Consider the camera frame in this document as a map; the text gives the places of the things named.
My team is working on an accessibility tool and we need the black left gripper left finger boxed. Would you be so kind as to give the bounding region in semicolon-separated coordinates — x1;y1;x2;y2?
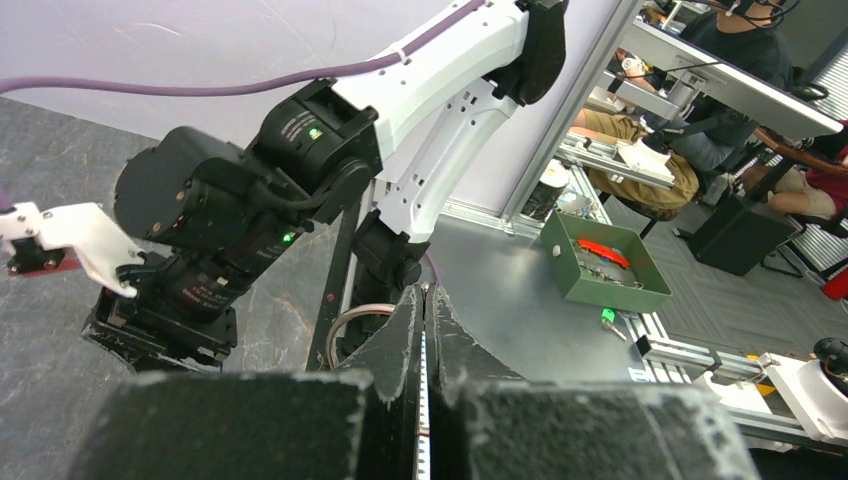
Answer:
69;286;424;479

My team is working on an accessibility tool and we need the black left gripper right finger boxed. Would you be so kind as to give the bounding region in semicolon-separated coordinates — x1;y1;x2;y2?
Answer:
425;285;759;479

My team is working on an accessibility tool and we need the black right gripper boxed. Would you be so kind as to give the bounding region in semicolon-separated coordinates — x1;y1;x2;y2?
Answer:
81;288;238;373

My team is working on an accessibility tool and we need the large silver keyring with clips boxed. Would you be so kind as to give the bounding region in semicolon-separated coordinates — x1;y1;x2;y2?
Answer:
325;303;395;370

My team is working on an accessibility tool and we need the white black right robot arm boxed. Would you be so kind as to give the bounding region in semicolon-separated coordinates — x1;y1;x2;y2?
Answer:
82;1;568;372

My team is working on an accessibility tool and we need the green capped key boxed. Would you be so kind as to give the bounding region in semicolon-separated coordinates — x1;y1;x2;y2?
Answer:
601;308;628;341

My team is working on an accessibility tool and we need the green metal tray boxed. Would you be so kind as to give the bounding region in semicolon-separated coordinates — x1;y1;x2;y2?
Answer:
540;212;672;313

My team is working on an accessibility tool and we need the red tool in tray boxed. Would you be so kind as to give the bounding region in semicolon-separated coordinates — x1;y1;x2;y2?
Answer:
576;239;631;269

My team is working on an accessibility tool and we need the seated person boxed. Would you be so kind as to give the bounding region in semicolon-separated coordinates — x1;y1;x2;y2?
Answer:
570;1;792;212

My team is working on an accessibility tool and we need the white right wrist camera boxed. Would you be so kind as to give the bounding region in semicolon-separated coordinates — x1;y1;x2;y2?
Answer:
1;202;144;298

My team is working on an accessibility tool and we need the aluminium rail frame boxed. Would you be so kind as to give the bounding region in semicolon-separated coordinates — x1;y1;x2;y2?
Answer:
500;0;848;458

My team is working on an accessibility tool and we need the purple cable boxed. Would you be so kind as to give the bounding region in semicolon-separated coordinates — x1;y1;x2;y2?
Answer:
0;0;488;98

